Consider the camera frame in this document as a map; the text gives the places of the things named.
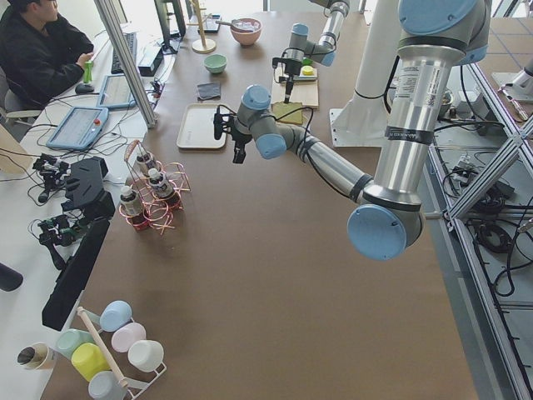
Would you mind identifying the yellow-green plastic cup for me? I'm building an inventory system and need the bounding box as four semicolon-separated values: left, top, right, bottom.
71;342;111;382

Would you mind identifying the green ceramic bowl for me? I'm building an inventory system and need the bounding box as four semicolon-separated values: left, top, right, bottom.
203;54;227;74

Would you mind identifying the aluminium frame post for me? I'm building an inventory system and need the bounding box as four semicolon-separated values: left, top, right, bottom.
94;0;157;129

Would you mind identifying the blue teach pendant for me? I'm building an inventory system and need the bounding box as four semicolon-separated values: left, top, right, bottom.
97;74;136;110
46;107;109;150

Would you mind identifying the bread slice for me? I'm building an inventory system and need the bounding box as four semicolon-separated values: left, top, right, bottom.
271;102;305;125

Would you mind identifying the wooden stand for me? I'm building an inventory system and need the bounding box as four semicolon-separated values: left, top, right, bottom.
187;0;217;54

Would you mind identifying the pink bowl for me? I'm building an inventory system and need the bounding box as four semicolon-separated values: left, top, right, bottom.
230;18;262;46

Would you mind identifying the cream rabbit tray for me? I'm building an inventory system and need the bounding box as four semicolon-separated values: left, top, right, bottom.
177;103;226;150

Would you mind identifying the pink plastic cup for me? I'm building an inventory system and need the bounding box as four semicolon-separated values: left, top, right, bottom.
111;322;147;353

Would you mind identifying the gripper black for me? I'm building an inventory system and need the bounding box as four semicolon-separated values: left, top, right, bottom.
228;116;252;164
281;58;301;103

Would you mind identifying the black keyboard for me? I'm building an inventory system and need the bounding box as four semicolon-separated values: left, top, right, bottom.
111;32;139;75

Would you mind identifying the white plastic cup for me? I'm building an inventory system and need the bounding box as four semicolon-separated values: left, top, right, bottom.
127;339;164;373

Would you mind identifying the mint plastic cup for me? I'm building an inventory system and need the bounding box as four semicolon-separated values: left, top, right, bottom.
56;328;94;360

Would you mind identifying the wooden cutting board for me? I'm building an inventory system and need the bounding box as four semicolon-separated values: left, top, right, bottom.
271;67;319;108

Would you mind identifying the seated person black jacket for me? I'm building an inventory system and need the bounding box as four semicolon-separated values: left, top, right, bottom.
1;1;94;109

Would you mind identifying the paper coffee cup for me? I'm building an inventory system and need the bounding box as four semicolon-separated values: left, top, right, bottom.
17;342;57;370

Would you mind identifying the dark tea bottle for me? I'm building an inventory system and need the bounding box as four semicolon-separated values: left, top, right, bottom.
120;185;145;226

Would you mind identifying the grey-blue plastic cup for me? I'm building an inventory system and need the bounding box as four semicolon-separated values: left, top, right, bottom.
88;371;127;400

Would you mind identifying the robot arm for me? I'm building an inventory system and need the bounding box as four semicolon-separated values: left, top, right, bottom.
214;1;491;261
272;0;351;103

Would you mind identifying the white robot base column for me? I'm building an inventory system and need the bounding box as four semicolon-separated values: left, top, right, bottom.
330;1;401;148

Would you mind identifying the lemon half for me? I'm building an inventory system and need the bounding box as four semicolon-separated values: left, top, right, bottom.
301;66;314;76

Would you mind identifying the light blue plastic cup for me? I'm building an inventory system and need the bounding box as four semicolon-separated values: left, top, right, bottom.
100;300;132;333

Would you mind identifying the copper wire bottle rack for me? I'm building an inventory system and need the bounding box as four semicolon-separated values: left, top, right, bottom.
118;139;191;234

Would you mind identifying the grey folded cloth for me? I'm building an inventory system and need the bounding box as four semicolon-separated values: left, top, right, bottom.
197;82;222;101

